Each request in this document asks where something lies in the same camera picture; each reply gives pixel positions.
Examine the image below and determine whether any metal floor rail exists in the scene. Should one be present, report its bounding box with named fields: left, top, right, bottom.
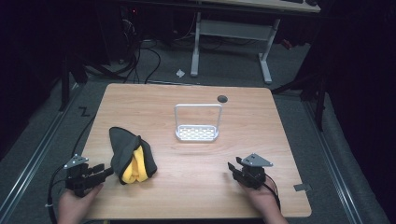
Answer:
left=0, top=83, right=84, bottom=220
left=303, top=100, right=364, bottom=224

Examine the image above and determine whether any dark computer tower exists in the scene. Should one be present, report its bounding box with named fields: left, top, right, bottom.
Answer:
left=119, top=5, right=145, bottom=64

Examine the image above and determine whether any dark curtain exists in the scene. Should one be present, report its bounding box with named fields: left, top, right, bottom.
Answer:
left=323, top=0, right=396, bottom=218

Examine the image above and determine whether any black metal stand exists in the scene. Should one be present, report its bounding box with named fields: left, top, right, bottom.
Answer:
left=58, top=54, right=91, bottom=113
left=270, top=72, right=329, bottom=133

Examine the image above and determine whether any person's left hand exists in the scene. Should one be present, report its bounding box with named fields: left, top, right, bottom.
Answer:
left=57, top=183, right=104, bottom=224

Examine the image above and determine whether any white-legged desk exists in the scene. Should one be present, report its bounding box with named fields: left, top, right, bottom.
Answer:
left=190, top=0, right=322, bottom=85

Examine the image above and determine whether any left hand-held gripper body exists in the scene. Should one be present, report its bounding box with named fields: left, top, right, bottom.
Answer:
left=64, top=154, right=105, bottom=199

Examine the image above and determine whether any white metal rack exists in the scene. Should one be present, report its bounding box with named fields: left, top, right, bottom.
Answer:
left=174, top=103, right=224, bottom=143

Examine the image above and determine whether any grey tape piece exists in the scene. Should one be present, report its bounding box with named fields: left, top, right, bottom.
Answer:
left=292, top=183, right=313, bottom=192

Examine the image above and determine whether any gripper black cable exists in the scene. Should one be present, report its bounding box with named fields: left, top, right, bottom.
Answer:
left=46, top=164, right=77, bottom=224
left=262, top=173, right=282, bottom=212

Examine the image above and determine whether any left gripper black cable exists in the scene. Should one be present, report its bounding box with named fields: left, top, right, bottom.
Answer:
left=46, top=164, right=77, bottom=224

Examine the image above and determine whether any black floor cable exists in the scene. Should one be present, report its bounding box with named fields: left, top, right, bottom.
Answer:
left=70, top=115, right=96, bottom=157

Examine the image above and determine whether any person's right hand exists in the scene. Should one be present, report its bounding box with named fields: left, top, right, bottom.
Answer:
left=241, top=179, right=283, bottom=219

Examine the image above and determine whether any black zigzag floor tape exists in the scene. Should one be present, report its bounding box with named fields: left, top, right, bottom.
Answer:
left=78, top=105, right=92, bottom=118

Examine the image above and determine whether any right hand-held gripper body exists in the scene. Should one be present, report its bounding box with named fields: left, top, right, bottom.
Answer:
left=233, top=152, right=275, bottom=190

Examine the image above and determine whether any bundle of black cables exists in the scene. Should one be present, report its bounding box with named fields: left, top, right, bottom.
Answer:
left=83, top=18, right=163, bottom=86

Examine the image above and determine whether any yellow and grey towel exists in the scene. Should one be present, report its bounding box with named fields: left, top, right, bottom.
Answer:
left=108, top=126, right=159, bottom=186

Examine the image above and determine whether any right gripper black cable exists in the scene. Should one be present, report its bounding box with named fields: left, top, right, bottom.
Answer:
left=262, top=173, right=282, bottom=212

